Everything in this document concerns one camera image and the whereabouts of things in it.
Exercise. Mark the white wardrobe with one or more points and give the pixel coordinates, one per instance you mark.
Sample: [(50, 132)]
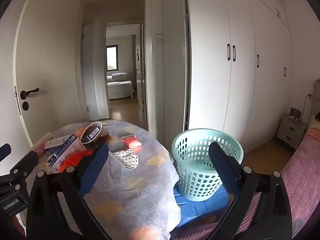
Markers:
[(220, 92)]

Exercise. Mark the small dark device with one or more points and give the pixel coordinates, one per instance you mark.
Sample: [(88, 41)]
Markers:
[(295, 113)]

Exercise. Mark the white pink packet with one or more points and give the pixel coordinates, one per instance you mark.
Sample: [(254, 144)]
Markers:
[(41, 142)]

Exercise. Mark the white hallway door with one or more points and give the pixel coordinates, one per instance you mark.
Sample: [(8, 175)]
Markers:
[(96, 75)]

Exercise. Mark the grey patterned tablecloth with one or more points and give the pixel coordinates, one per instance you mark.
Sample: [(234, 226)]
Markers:
[(140, 192)]

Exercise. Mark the white room door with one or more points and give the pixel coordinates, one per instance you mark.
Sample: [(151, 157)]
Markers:
[(50, 42)]

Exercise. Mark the yellow pillow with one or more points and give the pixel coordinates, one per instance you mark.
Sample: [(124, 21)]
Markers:
[(314, 124)]

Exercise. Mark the white nightstand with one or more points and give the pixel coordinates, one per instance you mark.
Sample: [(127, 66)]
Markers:
[(290, 131)]

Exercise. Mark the white light switch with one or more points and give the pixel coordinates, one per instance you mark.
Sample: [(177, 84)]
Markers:
[(159, 36)]

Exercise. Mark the orange white paper cup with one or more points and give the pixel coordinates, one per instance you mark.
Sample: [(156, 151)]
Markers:
[(81, 131)]

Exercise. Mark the white bed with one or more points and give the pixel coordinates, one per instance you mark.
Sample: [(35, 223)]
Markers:
[(120, 90)]

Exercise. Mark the black door lock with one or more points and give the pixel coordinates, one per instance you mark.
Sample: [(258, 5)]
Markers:
[(25, 105)]

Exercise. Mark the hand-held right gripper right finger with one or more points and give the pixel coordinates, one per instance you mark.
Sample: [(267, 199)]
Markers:
[(223, 166)]

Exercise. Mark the dark blue barcode wrapper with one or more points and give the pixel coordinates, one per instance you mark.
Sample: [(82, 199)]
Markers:
[(91, 134)]

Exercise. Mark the orange plastic packet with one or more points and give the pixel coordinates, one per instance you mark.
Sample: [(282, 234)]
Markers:
[(75, 158)]

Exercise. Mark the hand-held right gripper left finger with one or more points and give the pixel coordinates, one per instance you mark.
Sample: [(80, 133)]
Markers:
[(93, 170)]

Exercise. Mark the blue white carton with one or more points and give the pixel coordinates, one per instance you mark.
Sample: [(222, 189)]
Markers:
[(53, 163), (61, 142)]

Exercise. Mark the blue plastic stool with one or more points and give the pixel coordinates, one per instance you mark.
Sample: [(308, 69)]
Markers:
[(197, 211)]

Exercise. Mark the white polka dot wrapper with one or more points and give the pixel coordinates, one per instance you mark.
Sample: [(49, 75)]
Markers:
[(126, 158)]

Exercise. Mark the pink bedspread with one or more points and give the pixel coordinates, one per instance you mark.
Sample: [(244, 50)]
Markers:
[(300, 172)]

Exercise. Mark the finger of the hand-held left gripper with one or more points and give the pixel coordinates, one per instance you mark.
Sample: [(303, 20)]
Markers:
[(25, 163), (5, 152)]

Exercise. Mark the folded white duvet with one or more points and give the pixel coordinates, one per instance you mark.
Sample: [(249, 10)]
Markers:
[(119, 77)]

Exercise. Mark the mint green plastic basket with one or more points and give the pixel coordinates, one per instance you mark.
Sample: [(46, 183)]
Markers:
[(197, 180)]

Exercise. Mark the red white wrapper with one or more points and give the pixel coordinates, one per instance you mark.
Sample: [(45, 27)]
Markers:
[(131, 142)]

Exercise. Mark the brown wrapper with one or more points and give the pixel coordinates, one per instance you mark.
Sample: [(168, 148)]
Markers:
[(104, 139)]

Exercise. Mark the beige headboard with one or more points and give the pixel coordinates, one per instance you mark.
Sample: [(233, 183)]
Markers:
[(317, 97)]

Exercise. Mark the dark framed window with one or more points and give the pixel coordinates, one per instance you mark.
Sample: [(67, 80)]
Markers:
[(111, 57)]

